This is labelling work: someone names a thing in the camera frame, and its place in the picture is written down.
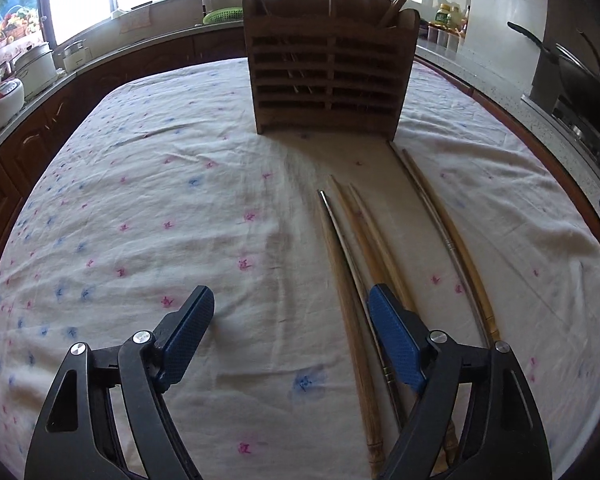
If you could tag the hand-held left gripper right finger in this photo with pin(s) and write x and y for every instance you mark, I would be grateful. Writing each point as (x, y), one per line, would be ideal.
(395, 345)

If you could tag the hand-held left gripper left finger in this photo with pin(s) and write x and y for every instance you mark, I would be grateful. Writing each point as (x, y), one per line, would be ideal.
(187, 335)

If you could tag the wooden utensil holder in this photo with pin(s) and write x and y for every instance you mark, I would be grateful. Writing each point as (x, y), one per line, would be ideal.
(330, 75)

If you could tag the gas stove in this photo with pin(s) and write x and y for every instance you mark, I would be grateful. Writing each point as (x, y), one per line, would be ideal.
(580, 130)

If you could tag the white floral tablecloth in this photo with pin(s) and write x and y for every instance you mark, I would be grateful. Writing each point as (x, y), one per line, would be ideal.
(180, 200)

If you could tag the black wok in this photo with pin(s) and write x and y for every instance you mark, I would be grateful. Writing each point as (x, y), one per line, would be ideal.
(575, 70)

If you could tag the white seasoning jars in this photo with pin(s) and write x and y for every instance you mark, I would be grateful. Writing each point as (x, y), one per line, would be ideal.
(442, 37)

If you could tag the cooking oil bottle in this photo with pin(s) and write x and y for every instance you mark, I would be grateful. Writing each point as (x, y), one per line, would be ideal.
(447, 15)

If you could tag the white red rice cooker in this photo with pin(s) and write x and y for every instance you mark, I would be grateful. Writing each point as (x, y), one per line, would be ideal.
(0, 107)

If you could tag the small white pot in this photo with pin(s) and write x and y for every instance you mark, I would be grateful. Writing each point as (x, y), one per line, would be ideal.
(76, 56)

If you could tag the large white cooker pot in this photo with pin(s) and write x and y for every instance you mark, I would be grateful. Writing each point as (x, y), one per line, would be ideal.
(34, 70)

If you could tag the white dishcloth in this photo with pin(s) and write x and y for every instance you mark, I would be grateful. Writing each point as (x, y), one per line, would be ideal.
(134, 21)

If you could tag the green plastic basket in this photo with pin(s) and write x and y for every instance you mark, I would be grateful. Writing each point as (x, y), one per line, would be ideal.
(222, 16)

